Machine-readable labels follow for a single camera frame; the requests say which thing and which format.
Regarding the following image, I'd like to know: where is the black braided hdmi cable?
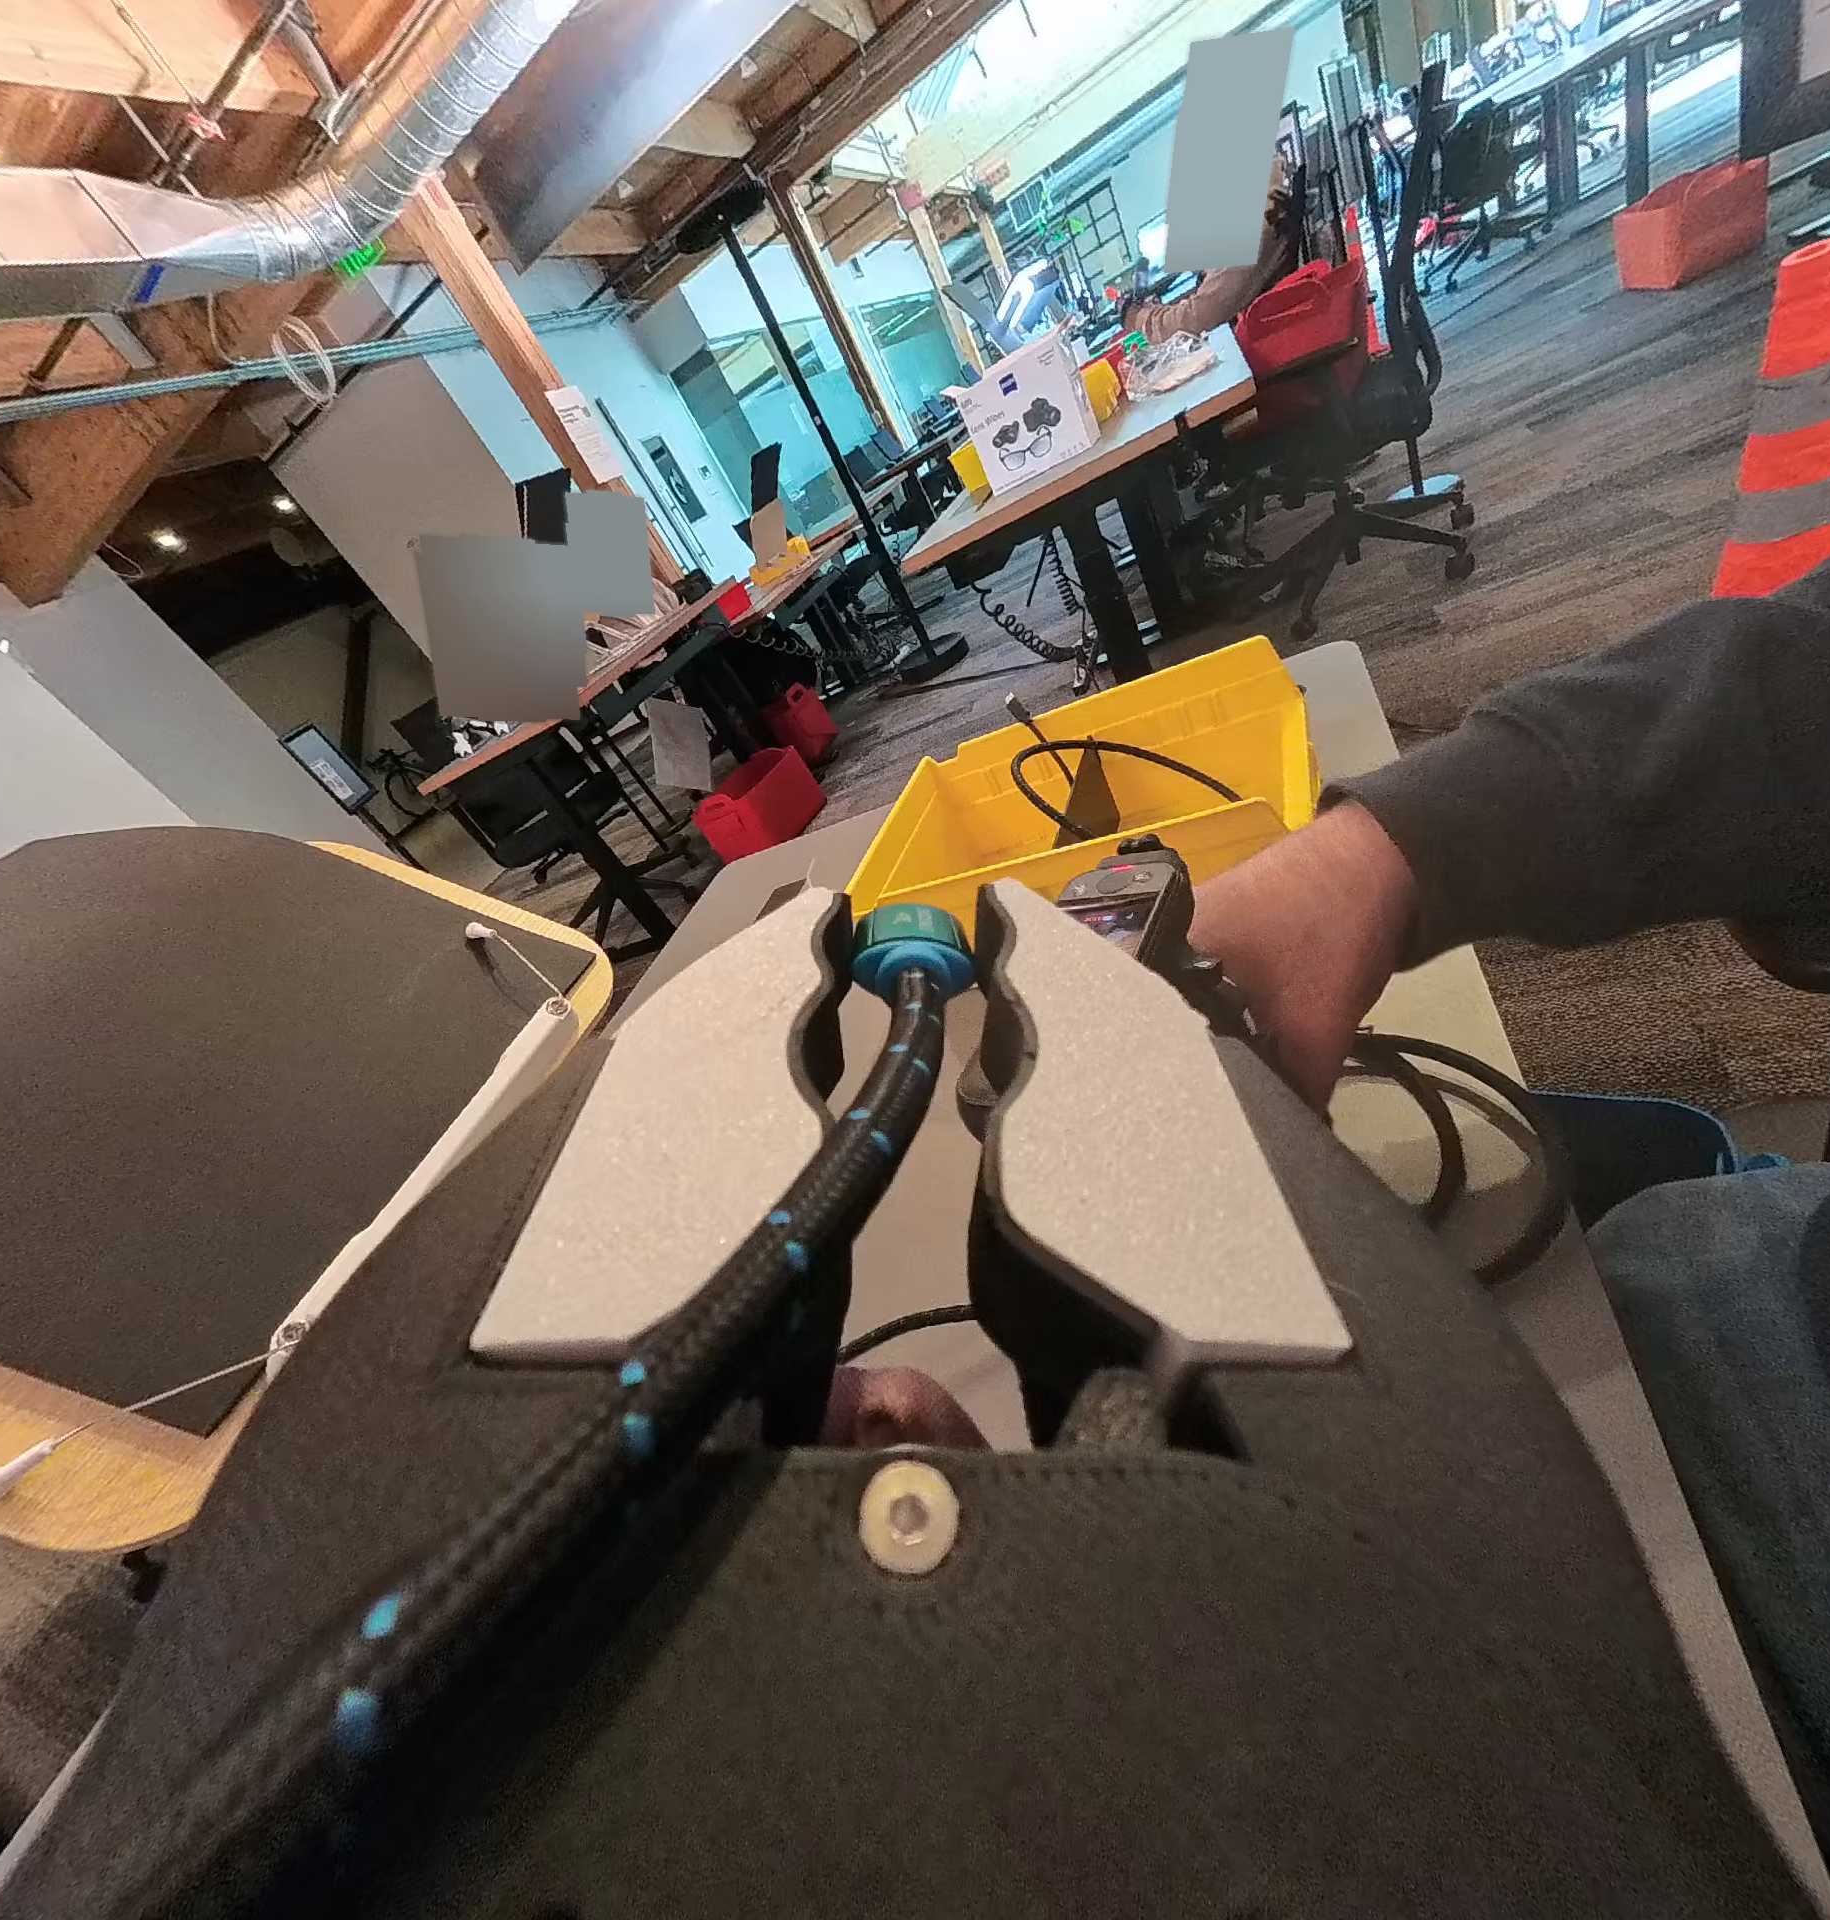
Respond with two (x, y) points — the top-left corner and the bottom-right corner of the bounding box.
(1006, 696), (1248, 849)

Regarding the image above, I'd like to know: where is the person's right forearm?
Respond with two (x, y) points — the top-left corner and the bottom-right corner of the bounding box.
(1341, 540), (1830, 992)

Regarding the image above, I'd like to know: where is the orange cone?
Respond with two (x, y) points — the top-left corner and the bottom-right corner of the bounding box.
(1710, 235), (1830, 602)

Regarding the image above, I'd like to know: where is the blue plastic bin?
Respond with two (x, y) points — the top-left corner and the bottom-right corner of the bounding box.
(1530, 1087), (1742, 1225)

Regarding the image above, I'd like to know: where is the red bag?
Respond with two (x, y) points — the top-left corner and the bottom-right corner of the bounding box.
(1242, 255), (1375, 386)

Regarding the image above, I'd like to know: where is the yellow plastic bin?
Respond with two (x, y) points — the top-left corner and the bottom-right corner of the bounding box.
(852, 636), (1324, 926)

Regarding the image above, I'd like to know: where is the rectangular metal duct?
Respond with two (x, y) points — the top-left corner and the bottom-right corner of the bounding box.
(0, 165), (362, 326)

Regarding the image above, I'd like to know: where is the grey panel with wooden rim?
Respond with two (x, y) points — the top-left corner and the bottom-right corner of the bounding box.
(0, 825), (617, 1556)

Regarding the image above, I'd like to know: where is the black office chair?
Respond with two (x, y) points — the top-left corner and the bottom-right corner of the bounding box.
(1245, 91), (1482, 647)

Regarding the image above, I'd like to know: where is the person's right hand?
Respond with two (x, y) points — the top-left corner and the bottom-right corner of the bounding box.
(1192, 796), (1428, 1105)

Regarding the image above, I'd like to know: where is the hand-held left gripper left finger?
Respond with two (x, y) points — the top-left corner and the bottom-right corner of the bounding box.
(476, 885), (857, 1367)

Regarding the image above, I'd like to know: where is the green plug braided hdmi cable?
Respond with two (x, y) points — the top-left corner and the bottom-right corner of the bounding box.
(75, 931), (978, 1920)

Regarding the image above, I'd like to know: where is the wooden table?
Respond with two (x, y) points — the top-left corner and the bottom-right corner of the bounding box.
(901, 326), (1277, 677)

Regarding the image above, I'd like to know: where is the small black screen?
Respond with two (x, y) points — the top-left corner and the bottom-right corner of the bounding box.
(282, 721), (378, 818)

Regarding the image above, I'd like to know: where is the person's leg in jeans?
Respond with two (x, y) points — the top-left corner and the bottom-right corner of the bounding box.
(1590, 1166), (1830, 1920)

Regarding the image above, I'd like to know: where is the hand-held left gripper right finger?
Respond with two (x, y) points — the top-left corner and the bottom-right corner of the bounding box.
(972, 880), (1354, 1435)

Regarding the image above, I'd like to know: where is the white printed box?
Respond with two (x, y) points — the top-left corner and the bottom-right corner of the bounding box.
(961, 337), (1103, 498)

